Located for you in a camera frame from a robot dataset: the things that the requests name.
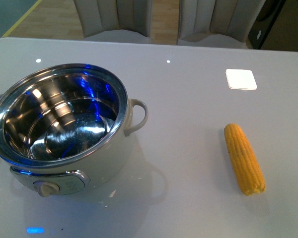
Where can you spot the black appliance at right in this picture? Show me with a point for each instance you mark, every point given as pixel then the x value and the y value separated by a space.
pixel 264 22

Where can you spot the beige chair on left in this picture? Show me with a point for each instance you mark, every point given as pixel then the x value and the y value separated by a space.
pixel 122 21

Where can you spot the beige chair on right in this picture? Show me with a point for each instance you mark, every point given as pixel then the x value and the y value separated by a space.
pixel 217 23

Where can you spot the cream electric cooking pot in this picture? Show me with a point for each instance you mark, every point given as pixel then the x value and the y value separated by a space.
pixel 67 128

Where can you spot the yellow corn cob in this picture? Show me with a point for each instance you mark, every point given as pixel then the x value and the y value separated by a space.
pixel 247 171

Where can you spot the beige chair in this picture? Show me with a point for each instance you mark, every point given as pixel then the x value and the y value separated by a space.
pixel 122 21
pixel 217 23

